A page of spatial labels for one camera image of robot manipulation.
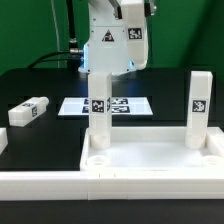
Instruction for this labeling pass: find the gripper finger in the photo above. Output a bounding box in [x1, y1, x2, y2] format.
[144, 0, 157, 17]
[108, 0, 122, 19]

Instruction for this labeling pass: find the black cable bundle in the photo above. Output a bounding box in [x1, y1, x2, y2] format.
[27, 0, 85, 70]

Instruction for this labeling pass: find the thin white cable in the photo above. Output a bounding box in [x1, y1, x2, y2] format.
[50, 0, 62, 69]

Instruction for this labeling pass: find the fiducial marker sheet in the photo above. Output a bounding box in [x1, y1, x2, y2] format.
[58, 97, 153, 116]

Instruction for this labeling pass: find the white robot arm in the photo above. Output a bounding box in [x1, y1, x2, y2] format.
[79, 0, 157, 76]

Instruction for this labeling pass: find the white left fence block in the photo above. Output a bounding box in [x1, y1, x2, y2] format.
[0, 128, 8, 155]

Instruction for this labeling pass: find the white desk top tray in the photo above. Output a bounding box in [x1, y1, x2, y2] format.
[80, 126, 224, 171]

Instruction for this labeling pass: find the white front fence bar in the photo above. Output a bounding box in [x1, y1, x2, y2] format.
[0, 170, 224, 201]

